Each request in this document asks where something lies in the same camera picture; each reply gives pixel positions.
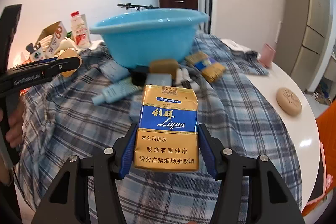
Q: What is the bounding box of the beige refrigerator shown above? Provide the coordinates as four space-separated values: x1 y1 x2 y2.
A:
274 0 330 92

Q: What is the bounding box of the strawberry milk bottle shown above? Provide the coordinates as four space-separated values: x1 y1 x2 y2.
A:
70 11 91 48

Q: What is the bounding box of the light blue lotion tube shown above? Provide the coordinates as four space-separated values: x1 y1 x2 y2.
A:
92 77 142 105

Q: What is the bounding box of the amber soap bar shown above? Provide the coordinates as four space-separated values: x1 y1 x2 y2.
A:
149 59 180 80
57 48 83 78

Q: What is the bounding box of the blue plastic basin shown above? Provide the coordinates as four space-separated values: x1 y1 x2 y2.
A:
89 9 209 68

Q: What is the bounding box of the person's left hand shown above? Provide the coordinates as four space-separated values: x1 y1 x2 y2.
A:
0 97 26 185

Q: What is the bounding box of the round beige soap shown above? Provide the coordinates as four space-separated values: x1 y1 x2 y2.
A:
276 87 302 117

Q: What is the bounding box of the white wet wipes pack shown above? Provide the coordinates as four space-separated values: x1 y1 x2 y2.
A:
99 60 130 83

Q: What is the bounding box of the black folding bicycle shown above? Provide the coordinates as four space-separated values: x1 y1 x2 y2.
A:
117 3 159 11

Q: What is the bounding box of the cardboard pretzel snack box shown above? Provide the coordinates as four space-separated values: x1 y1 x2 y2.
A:
35 21 67 58

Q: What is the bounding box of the white remote control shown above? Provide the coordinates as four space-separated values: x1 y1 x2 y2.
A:
221 39 251 52

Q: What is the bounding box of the blue plaid shirt cloth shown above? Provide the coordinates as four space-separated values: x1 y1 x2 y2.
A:
14 32 302 224

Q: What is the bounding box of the gold blue cigarette pack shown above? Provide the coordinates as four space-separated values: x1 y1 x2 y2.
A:
133 86 199 172

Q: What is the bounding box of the light blue tissue pack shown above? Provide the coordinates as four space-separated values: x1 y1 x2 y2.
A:
129 73 173 123

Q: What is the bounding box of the pink cup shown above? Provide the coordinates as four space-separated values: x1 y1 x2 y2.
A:
259 44 276 68

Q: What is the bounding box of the white earphone clip item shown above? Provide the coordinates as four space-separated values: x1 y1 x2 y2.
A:
175 68 200 92

